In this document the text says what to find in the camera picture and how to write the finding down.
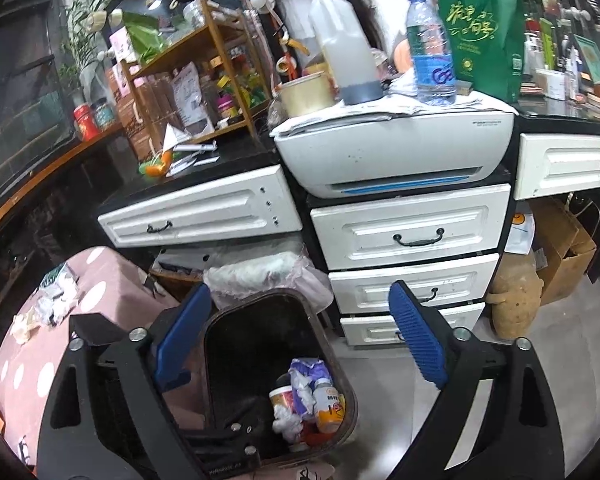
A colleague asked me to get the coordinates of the black trash bin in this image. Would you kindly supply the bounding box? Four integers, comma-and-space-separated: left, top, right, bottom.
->
201, 289, 358, 467

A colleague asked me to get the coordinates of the crumpled beige tissue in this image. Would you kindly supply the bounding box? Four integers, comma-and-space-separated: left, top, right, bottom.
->
9, 308, 42, 346

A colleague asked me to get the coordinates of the crumpled white paper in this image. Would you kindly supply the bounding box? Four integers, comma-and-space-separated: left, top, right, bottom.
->
34, 263, 79, 327

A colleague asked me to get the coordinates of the pink spotted tablecloth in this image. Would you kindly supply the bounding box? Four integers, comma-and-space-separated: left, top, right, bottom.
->
0, 246, 178, 466

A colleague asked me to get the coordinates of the brown clay pot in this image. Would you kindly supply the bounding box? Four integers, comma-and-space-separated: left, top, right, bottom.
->
486, 252, 544, 340

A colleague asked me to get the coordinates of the middle white drawer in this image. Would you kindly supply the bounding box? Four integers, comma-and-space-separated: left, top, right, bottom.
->
328, 254, 500, 315

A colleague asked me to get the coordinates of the bottom white drawer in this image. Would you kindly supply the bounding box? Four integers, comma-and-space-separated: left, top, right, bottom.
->
340, 302, 486, 347

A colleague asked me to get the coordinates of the cardboard box on floor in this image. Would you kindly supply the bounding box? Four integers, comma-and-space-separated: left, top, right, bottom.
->
529, 197, 596, 306

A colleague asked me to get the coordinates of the top white drawer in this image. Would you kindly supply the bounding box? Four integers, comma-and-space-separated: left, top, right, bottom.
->
311, 184, 510, 270

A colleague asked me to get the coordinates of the white plastic bag bundle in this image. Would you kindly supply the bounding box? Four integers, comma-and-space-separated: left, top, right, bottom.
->
204, 250, 335, 313

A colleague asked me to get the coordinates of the orange toy on counter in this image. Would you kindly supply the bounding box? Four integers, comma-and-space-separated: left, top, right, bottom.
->
138, 151, 173, 178

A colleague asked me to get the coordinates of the white drawer left of printer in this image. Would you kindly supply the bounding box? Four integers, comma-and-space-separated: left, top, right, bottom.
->
98, 165, 302, 248

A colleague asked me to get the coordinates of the right white drawer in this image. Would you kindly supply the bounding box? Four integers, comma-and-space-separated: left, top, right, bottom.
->
514, 133, 600, 200

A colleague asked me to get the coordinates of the red tin can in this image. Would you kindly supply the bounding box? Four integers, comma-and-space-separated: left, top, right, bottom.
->
73, 103, 99, 141

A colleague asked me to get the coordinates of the white printer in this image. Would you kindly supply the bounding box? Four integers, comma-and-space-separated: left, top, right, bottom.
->
271, 108, 515, 198

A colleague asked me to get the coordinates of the brown coffee box stack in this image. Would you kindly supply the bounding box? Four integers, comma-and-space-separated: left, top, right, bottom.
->
105, 27, 155, 160

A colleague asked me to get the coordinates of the wooden shelf rack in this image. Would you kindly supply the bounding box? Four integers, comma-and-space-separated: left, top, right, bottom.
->
121, 0, 272, 140

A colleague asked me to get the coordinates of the tan round tin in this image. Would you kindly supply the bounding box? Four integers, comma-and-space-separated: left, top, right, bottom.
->
278, 72, 336, 117

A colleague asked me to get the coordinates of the clear water bottle blue label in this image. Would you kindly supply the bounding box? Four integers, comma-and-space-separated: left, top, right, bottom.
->
406, 0, 456, 106

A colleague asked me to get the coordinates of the large plastic jug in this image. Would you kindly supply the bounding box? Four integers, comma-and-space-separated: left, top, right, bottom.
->
309, 0, 384, 105

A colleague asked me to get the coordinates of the green gift bag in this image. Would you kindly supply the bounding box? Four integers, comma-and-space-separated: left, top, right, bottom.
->
438, 0, 524, 103

